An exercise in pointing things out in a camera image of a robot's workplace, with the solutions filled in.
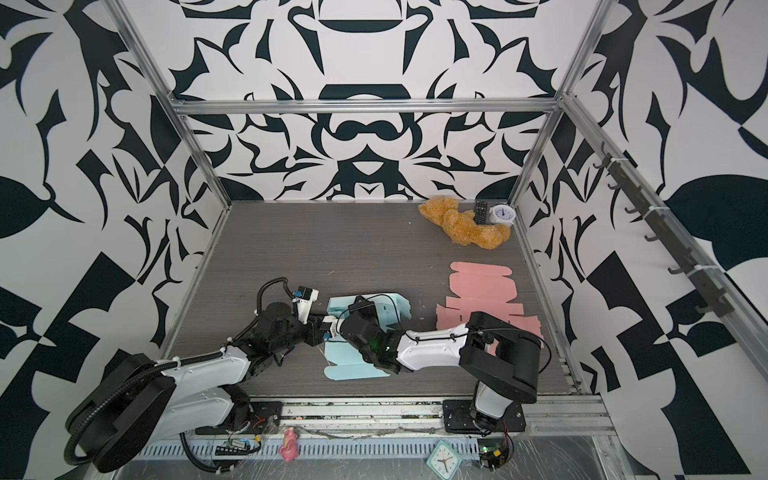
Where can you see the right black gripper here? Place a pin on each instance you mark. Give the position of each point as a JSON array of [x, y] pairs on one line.
[[367, 309]]

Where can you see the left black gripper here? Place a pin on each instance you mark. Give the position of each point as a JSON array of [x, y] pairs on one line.
[[316, 337]]

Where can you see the light blue paper box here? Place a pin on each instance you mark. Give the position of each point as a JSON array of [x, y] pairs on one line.
[[346, 362]]

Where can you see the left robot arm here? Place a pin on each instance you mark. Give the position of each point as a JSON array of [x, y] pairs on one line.
[[142, 401]]

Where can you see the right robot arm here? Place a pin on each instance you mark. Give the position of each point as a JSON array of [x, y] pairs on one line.
[[504, 359]]

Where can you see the pink paper box blank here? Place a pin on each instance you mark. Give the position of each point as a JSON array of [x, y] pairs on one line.
[[483, 288]]

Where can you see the pink small toy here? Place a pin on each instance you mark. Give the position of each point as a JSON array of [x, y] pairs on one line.
[[289, 449]]

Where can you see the green circuit board left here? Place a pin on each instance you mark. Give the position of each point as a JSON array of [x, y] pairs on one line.
[[239, 447]]

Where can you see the brown teddy bear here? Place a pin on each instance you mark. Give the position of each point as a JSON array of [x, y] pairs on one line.
[[460, 226]]

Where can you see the teal square clock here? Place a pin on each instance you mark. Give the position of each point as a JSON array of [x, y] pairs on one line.
[[444, 460]]

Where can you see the black remote control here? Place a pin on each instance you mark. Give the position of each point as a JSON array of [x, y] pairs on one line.
[[480, 212]]

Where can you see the white round alarm clock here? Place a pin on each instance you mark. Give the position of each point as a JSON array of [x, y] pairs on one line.
[[502, 214]]

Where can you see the circuit board right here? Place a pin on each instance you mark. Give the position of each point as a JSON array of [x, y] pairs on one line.
[[494, 454]]

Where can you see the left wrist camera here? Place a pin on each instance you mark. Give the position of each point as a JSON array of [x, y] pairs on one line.
[[303, 298]]

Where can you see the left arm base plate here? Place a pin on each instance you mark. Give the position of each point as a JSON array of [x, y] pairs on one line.
[[260, 417]]

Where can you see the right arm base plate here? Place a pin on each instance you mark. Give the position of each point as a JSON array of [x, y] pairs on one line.
[[461, 417]]

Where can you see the black coat hook rail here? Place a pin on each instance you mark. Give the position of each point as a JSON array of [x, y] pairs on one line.
[[667, 230]]

